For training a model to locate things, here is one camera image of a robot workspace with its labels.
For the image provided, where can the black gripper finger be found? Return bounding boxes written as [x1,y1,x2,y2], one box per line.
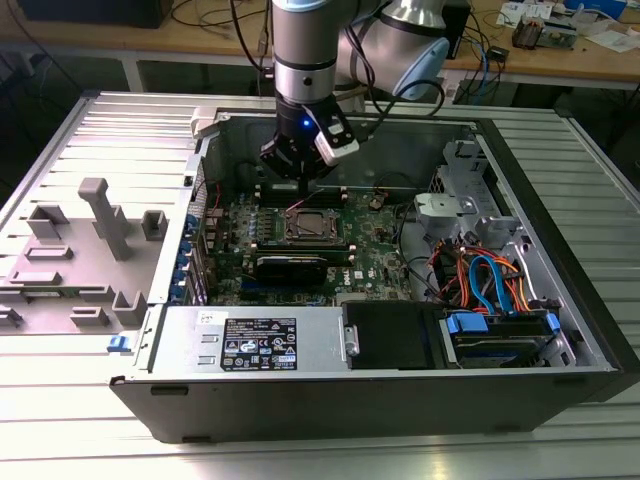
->
[304,148,335,197]
[258,138,308,197]

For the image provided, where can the grey case corner block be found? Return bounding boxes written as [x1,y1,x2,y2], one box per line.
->
[191,106,224,139]

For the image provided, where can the green motherboard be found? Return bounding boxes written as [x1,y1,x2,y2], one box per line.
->
[202,189,434,307]

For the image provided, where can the black graphics card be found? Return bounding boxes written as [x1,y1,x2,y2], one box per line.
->
[253,253,330,287]

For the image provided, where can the silver metal drive cage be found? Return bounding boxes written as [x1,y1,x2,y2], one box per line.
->
[414,139,531,251]

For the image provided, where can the wooden desk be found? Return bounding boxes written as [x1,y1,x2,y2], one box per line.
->
[0,0,640,94]

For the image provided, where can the black power supply label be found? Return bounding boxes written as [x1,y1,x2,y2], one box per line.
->
[221,317,298,372]

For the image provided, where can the silver power supply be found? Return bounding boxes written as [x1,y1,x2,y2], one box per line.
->
[148,304,352,375]

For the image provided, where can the large black equipment box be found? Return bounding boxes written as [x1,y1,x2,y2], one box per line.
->
[19,0,174,30]

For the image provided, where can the grey parts rack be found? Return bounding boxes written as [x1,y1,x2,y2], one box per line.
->
[0,177,169,336]

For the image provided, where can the black PC case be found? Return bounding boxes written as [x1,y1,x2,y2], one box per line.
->
[108,102,640,446]

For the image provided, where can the copper finned cooler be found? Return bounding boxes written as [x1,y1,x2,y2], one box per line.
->
[512,14,545,50]

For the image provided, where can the white printed cards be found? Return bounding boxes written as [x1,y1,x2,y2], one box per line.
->
[497,0,554,16]

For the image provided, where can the hard disk blue carrier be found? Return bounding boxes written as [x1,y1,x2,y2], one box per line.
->
[439,308,562,370]

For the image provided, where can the green circuit board module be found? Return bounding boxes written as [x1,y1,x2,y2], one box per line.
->
[542,18,581,51]

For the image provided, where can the white paper sheet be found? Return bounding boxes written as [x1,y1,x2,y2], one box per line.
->
[584,29,640,55]

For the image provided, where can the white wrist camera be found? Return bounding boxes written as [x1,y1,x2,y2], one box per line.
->
[313,117,362,168]

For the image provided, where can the black fan cable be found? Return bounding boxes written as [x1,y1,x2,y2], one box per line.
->
[374,171,417,195]

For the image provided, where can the blue network cable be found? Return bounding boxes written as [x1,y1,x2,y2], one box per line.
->
[472,37,496,96]

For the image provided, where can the blue data wire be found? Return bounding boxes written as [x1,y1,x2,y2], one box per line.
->
[468,253,517,316]

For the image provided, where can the orange power wires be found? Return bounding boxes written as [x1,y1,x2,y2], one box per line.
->
[430,238,539,315]

